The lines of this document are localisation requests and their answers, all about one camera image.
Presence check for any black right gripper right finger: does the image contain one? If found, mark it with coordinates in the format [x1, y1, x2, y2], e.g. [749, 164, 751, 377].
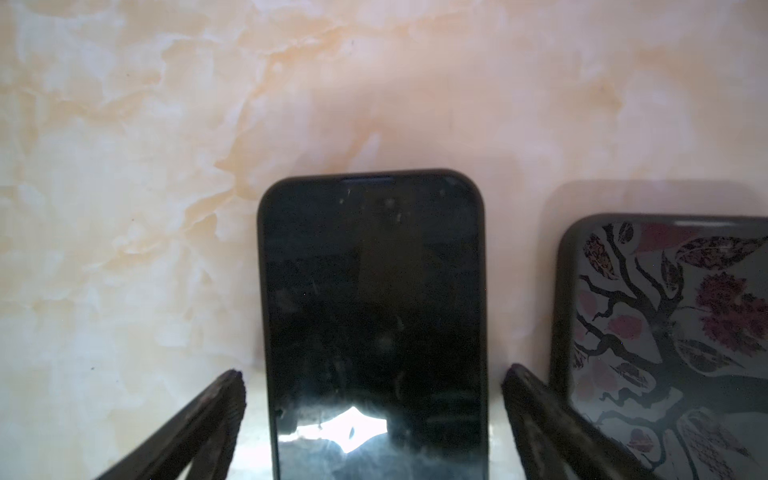
[501, 364, 656, 479]

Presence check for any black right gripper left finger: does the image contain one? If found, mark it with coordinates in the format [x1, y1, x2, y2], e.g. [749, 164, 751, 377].
[99, 369, 246, 480]

